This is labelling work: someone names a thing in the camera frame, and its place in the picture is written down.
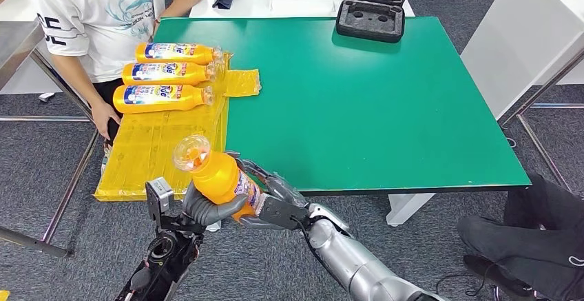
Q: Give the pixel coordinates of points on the person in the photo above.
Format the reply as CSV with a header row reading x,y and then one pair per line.
x,y
100,16
538,239

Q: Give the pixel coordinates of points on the grey metal desk frame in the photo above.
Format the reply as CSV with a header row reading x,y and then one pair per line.
x,y
556,105

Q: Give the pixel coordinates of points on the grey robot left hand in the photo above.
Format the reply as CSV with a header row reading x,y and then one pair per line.
x,y
200,210

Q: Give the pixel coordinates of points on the white desk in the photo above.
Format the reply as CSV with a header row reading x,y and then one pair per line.
x,y
515,34
23,84

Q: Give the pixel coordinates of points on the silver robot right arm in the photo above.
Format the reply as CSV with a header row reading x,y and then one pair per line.
x,y
356,262

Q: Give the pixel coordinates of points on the black foam carrying case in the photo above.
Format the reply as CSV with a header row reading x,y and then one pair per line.
x,y
369,20

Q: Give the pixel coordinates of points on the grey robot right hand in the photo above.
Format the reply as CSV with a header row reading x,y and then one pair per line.
x,y
278,185

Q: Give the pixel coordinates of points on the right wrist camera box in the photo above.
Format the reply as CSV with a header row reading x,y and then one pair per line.
x,y
283,212

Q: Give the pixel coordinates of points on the orange detergent bottle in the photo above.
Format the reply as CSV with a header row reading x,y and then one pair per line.
x,y
155,105
164,77
178,57
214,178

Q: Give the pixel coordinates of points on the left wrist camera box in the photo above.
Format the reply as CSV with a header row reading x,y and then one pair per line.
x,y
159,196

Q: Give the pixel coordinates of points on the small white floor object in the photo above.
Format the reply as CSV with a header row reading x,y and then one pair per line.
x,y
46,96

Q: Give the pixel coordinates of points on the white table leg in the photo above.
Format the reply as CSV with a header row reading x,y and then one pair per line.
x,y
214,227
408,207

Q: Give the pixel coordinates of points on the grey metal table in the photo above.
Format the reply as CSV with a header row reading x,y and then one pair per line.
x,y
16,43

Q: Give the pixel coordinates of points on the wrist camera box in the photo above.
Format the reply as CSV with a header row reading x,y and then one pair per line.
x,y
283,212
159,196

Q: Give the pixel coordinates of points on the yellow taped cardboard mat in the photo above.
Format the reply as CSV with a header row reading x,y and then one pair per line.
x,y
155,148

